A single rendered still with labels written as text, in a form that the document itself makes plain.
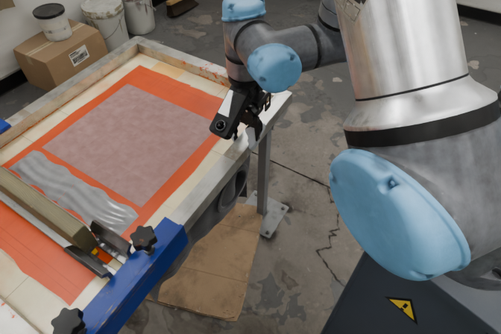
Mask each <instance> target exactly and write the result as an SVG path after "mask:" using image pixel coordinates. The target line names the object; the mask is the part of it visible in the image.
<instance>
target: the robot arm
mask: <svg viewBox="0 0 501 334"><path fill-rule="evenodd" d="M265 14H266V10H265V1H264V0H223V2H222V18H221V20H222V21H223V30H224V48H225V56H226V66H227V74H228V81H229V82H230V83H231V86H230V88H229V90H228V92H227V94H226V95H225V97H224V100H223V101H222V103H221V106H220V107H219V109H218V112H217V113H216V114H215V117H214V119H213V120H212V123H211V125H210V126H209V130H210V131H211V132H212V133H214V134H215V135H216V136H219V137H221V138H222V139H226V140H228V139H232V140H233V142H234V141H235V140H236V139H237V138H238V136H237V133H238V129H237V128H238V126H239V125H240V123H243V124H245V125H246V126H247V125H248V126H247V127H246V128H245V133H246V134H247V135H248V144H249V146H248V148H249V149H251V150H252V151H254V150H255V148H256V147H257V145H258V144H259V140H260V137H261V135H262V134H263V132H264V130H265V123H262V121H261V120H260V118H259V116H258V115H259V114H260V113H261V112H262V110H263V106H264V105H265V112H266V111H267V110H268V108H269V107H270V106H271V93H279V92H284V91H286V90H287V89H288V88H289V87H290V86H294V85H295V83H296V82H297V81H298V79H299V77H300V75H301V72H307V71H310V70H313V69H317V68H321V67H324V66H328V65H332V64H335V63H345V62H347V65H348V68H349V72H350V78H351V81H352V85H353V91H354V95H355V98H356V103H355V107H354V108H353V109H352V111H351V112H350V114H349V116H348V117H347V119H346V120H345V122H344V124H343V127H344V134H345V137H346V140H347V147H348V149H347V150H344V151H342V152H341V153H340V154H339V155H338V156H337V157H336V158H335V159H334V160H333V161H332V163H331V165H330V174H329V181H330V189H331V192H332V196H333V200H334V201H335V205H336V207H337V209H338V212H339V214H340V215H341V217H342V219H343V221H344V223H345V224H346V226H347V228H348V230H349V231H350V232H351V234H352V235H353V237H354V238H355V240H356V241H357V242H358V243H359V244H360V245H361V247H362V248H363V249H364V250H365V252H366V253H367V254H368V255H369V256H370V257H371V258H372V259H374V260H375V261H376V262H377V263H378V264H380V265H381V266H382V267H383V268H385V269H386V270H388V271H390V272H391V273H392V274H395V275H397V276H398V277H402V278H404V279H407V280H414V281H423V280H430V279H432V278H434V277H437V276H439V275H442V274H444V275H445V276H447V277H449V278H450V279H452V280H455V281H456V282H458V283H461V284H463V285H465V286H469V287H472V288H475V289H481V290H488V291H498V290H501V90H500V92H499V93H498V94H497V93H496V92H495V91H493V90H491V89H489V88H487V87H486V86H483V85H481V84H480V83H478V82H476V81H475V80H474V79H472V77H471V76H470V75H469V72H468V67H467V60H466V56H465V51H464V43H463V39H462V34H461V26H460V21H459V14H458V10H457V5H456V0H321V4H320V7H319V11H318V16H317V19H316V22H313V23H310V24H306V25H301V26H298V27H294V28H287V29H284V30H280V31H275V30H274V29H273V28H272V27H271V26H270V25H269V24H268V23H267V22H266V21H265ZM263 90H265V91H266V93H265V92H263ZM268 96H269V103H268V105H267V98H268Z"/></svg>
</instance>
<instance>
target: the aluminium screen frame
mask: <svg viewBox="0 0 501 334"><path fill-rule="evenodd" d="M138 53H141V54H144V55H147V56H149V57H152V58H154V59H156V60H159V61H162V62H164V63H167V64H169V65H172V66H175V67H177V68H179V69H182V70H185V71H187V72H190V73H192V74H194V75H198V76H200V77H202V78H206V79H207V80H210V81H213V82H216V83H217V84H221V85H223V86H226V87H228V88H230V86H231V83H230V82H229V81H228V74H227V69H226V68H224V67H222V66H218V65H216V64H214V63H211V62H208V61H205V60H202V59H200V58H197V57H194V56H192V55H189V54H186V53H183V52H182V51H178V50H175V49H173V48H169V47H168V46H165V45H161V44H159V43H157V42H154V41H151V40H147V39H145V38H143V37H140V36H137V35H136V36H135V37H133V38H132V39H130V40H128V41H127V42H125V43H124V44H122V45H120V46H119V47H118V48H116V49H115V50H113V51H111V52H110V53H109V54H107V55H105V56H104V57H102V58H101V59H100V60H97V61H96V62H94V63H93V64H92V65H90V66H88V67H87V68H85V69H84V70H82V71H81V72H79V73H77V74H76V75H75V76H73V77H71V78H70V79H68V80H67V81H65V82H64V83H62V84H61V85H59V86H57V87H56V88H54V89H53V90H52V91H50V92H48V93H46V94H45V95H44V96H42V97H41V98H39V99H37V100H36V101H34V102H33V103H31V104H29V105H28V106H27V107H25V108H24V109H22V110H20V111H19V112H18V113H16V114H14V115H13V116H11V117H10V118H9V119H6V120H5V121H6V122H8V123H9V124H10V125H11V126H12V127H10V128H8V129H7V130H6V131H4V132H3V133H1V134H0V149H1V148H3V147H4V146H6V145H7V144H9V143H10V142H12V141H13V140H14V139H16V138H17V137H19V136H20V135H22V134H23V133H24V132H26V131H27V130H29V129H30V128H32V127H33V126H34V125H36V124H38V123H39V122H41V121H42V120H43V119H45V118H46V117H48V116H49V115H51V114H52V113H53V112H55V111H56V110H58V109H59V108H61V107H62V106H63V105H65V104H67V103H68V102H69V101H71V100H72V99H73V98H75V97H77V96H78V95H80V94H81V93H82V92H84V91H85V90H87V89H88V88H90V87H91V86H92V85H94V84H96V83H97V82H98V81H100V80H101V79H102V78H104V77H106V76H107V75H108V74H110V73H111V72H113V71H114V70H116V69H117V68H119V67H120V66H121V65H123V64H124V63H126V62H127V61H129V60H130V59H131V58H133V57H134V56H136V55H137V54H138ZM291 102H292V92H289V91H287V90H286V91H284V92H279V93H271V106H270V107H269V108H268V110H267V111H266V112H265V107H264V108H263V110H262V112H261V113H260V114H259V115H258V116H259V118H260V120H261V121H262V123H265V130H264V132H263V134H262V135H261V137H260V140H259V143H260V141H261V140H262V139H263V137H264V136H265V135H266V133H267V132H269V130H270V129H271V128H272V126H273V125H274V124H275V122H276V121H277V120H278V118H279V117H281V115H282V114H283V113H284V111H285V110H286V109H287V108H288V106H289V105H290V104H291ZM248 146H249V144H248V135H247V134H246V133H245V130H244V131H243V132H242V133H241V134H240V135H239V137H238V138H237V139H236V140H235V141H234V143H233V144H232V145H231V146H230V147H229V148H228V149H227V150H226V151H225V152H224V154H223V155H222V156H221V157H220V158H219V160H218V161H217V162H216V163H215V165H214V166H213V167H212V168H211V169H210V170H209V171H208V172H207V173H206V174H205V175H204V177H203V178H202V179H201V180H200V182H199V183H198V184H197V185H196V186H195V188H194V189H193V190H192V191H191V192H190V193H189V194H188V195H187V196H186V197H185V199H184V200H183V201H182V202H181V203H180V205H179V206H178V207H177V208H176V209H175V210H174V212H173V213H172V214H171V215H170V216H169V217H168V218H169V219H170V220H172V221H173V222H175V223H177V224H182V225H183V226H184V229H185V231H186V233H187V232H188V231H189V230H190V228H191V227H192V226H193V225H194V223H195V222H196V221H197V220H198V219H199V218H200V216H201V215H202V214H203V212H204V211H205V210H206V208H207V207H208V206H209V205H210V204H211V203H212V201H213V200H214V199H215V197H216V196H217V195H218V193H219V192H220V191H221V190H222V189H223V188H224V186H225V185H226V184H227V182H228V181H229V180H230V178H231V177H232V176H233V175H234V174H235V173H236V171H237V170H238V169H239V167H240V166H241V165H242V163H243V162H244V161H245V160H246V159H247V158H248V156H249V155H250V154H251V152H252V150H251V149H249V148H248ZM0 334H43V333H42V332H41V331H40V330H39V329H37V328H36V327H35V326H34V325H33V324H32V323H31V322H30V321H29V320H28V319H27V318H26V317H25V316H24V315H22V314H21V313H20V312H19V311H18V310H17V309H15V308H14V307H13V306H12V305H11V304H10V303H9V302H7V301H6V300H5V299H4V298H3V297H2V296H1V295H0Z"/></svg>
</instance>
